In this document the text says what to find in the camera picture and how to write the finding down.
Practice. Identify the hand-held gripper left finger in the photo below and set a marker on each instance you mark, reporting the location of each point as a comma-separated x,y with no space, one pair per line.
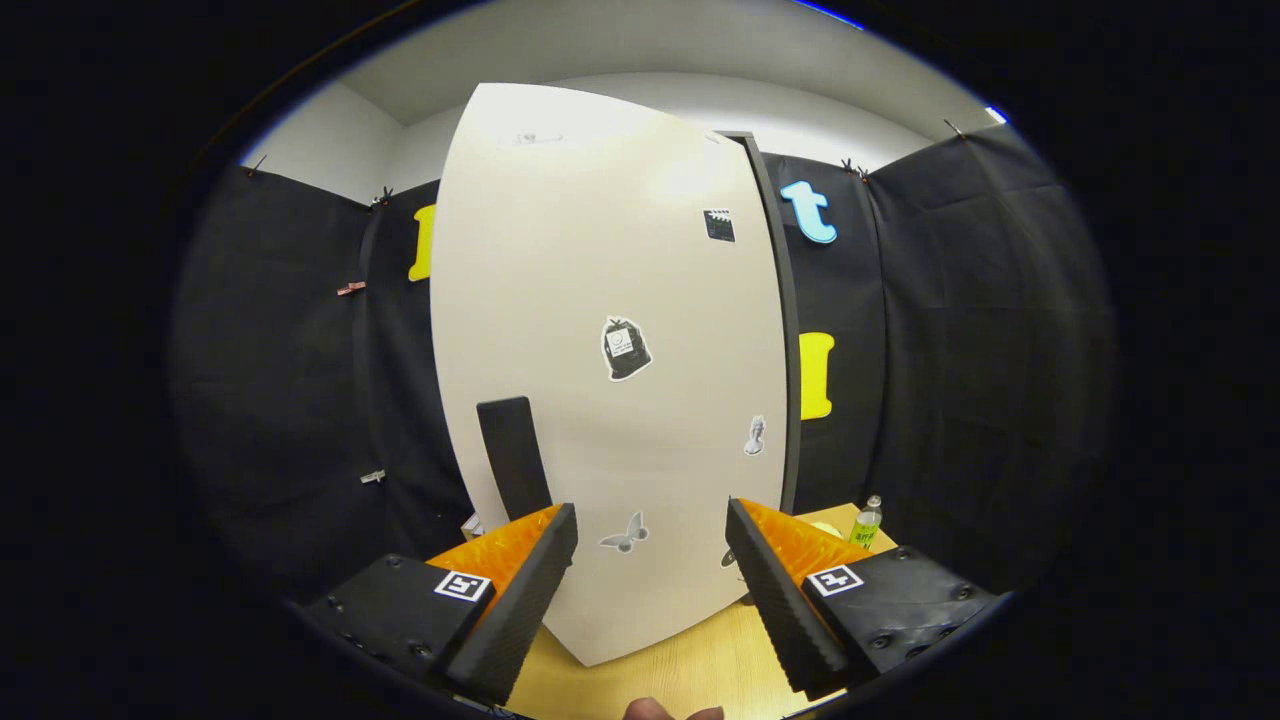
515,600

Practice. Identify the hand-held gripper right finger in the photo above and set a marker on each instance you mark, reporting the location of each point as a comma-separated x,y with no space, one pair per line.
785,600

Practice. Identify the grey shoe cabinet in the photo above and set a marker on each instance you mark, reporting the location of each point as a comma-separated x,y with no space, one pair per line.
790,330

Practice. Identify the green drink bottle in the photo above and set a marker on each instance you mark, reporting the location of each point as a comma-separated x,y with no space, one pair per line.
866,525

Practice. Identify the black backdrop cloth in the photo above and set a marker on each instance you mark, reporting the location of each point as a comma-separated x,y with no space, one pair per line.
950,350

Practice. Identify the copper clip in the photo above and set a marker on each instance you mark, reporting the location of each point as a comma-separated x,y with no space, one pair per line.
350,288

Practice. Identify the black clip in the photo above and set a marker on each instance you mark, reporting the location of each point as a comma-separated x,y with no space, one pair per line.
955,128
258,163
380,197
853,168

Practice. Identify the small ceiling light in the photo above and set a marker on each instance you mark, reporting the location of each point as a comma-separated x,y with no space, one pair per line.
995,113

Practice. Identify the ceiling strip light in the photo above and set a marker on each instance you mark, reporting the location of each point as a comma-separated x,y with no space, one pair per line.
830,13

